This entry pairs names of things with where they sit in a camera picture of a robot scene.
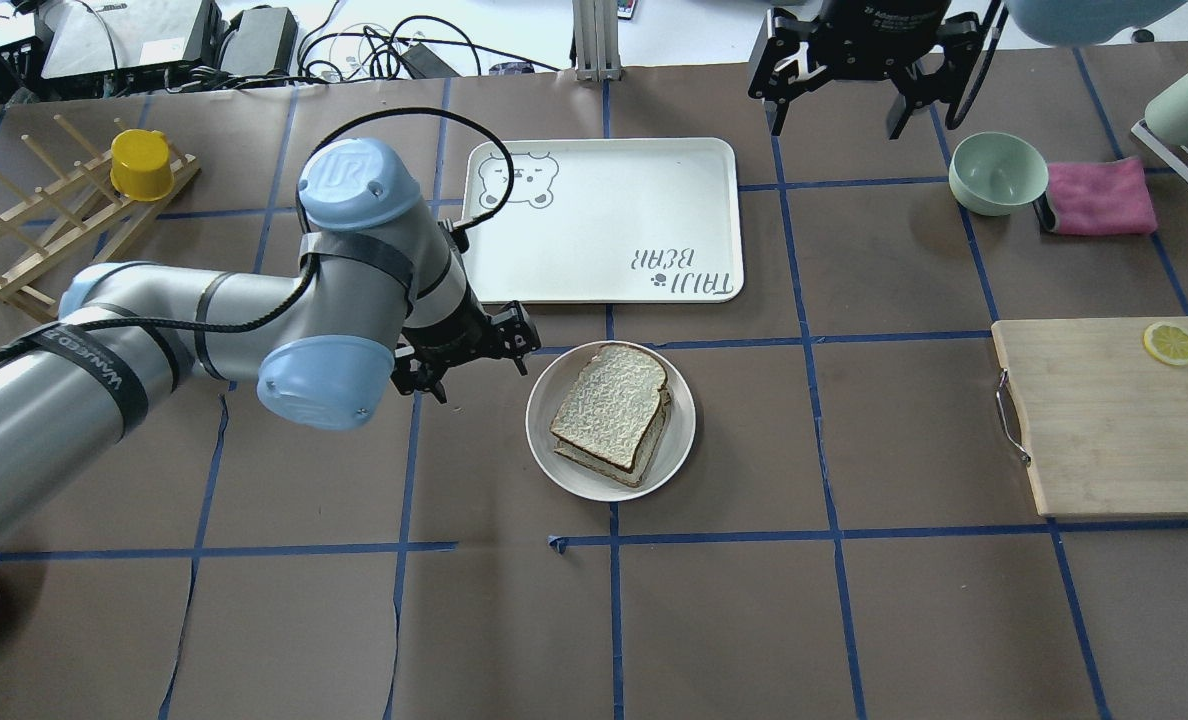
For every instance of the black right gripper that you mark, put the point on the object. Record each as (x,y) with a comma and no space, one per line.
(869,28)

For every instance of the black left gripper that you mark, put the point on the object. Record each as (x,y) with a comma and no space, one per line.
(457,331)

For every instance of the bread slice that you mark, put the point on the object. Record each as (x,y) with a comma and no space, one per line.
(615,434)
(616,378)

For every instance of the cream round plate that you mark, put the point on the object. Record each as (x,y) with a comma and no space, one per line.
(676,441)

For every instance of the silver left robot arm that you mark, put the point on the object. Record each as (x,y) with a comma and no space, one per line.
(381,300)

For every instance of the cream rectangular bear tray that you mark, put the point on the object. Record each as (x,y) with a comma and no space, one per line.
(605,221)

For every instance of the light green bowl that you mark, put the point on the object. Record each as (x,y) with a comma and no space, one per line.
(995,174)

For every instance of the pink cloth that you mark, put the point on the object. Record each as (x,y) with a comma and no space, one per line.
(1096,199)

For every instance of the yellow cup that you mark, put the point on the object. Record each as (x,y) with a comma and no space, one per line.
(141,165)

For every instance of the black power adapter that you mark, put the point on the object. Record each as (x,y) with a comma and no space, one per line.
(259,42)

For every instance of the lemon slice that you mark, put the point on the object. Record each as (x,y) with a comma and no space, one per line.
(1166,342)

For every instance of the wooden cutting board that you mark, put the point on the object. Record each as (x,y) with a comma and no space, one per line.
(1102,425)

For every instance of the wooden cup rack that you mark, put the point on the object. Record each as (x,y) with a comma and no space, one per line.
(52,224)

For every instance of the black computer box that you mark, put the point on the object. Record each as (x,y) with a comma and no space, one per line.
(95,38)

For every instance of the aluminium frame post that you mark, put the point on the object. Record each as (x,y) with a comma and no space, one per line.
(596,41)

